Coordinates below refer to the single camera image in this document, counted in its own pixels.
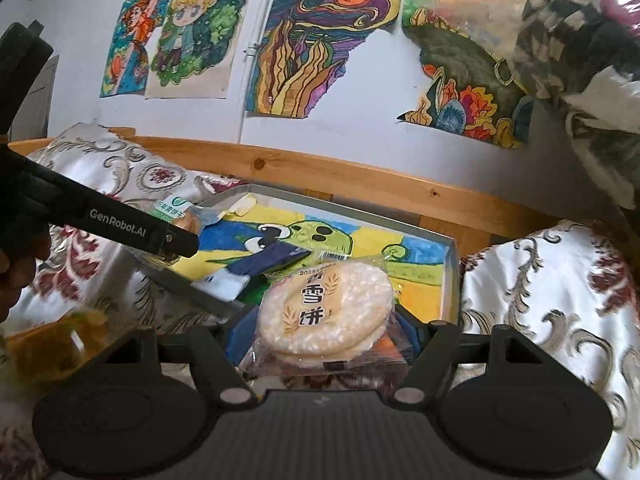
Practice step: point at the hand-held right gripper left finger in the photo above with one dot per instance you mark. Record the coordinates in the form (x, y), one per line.
(240, 337)

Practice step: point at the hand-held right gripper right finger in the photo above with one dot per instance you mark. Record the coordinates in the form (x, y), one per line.
(405, 335)

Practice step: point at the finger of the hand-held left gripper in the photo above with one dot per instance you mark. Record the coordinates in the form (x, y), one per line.
(180, 245)

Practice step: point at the round biscuit packet green label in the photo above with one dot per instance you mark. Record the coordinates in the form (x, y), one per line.
(185, 212)

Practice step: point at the grey metal tray box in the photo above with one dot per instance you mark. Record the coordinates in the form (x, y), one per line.
(435, 280)

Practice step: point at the dark blue stick packet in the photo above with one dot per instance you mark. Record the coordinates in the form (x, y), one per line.
(260, 265)

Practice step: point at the white rice cracker packet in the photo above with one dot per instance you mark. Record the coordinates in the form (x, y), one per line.
(325, 310)

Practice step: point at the orange bread packet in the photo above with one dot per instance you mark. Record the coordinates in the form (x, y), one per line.
(55, 342)

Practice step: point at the person's left hand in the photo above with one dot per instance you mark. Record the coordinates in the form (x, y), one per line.
(20, 280)

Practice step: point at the green cartoon drawing sheet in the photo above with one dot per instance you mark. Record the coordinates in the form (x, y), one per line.
(350, 245)

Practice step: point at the floral printed blanket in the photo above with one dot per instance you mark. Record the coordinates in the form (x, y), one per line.
(540, 300)

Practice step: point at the plastic bag of clothes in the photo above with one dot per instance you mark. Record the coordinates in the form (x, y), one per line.
(590, 60)

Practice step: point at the orange-haired figure wall poster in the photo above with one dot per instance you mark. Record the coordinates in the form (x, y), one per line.
(127, 50)

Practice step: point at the white wall pipe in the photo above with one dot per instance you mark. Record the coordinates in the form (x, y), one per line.
(252, 75)

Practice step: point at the blond figure wall poster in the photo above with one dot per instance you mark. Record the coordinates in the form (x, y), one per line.
(200, 35)

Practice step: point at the purple swirl wall poster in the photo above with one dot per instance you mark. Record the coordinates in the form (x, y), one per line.
(320, 35)

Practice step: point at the dark green flower wall poster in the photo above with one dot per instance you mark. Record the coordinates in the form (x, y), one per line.
(465, 85)

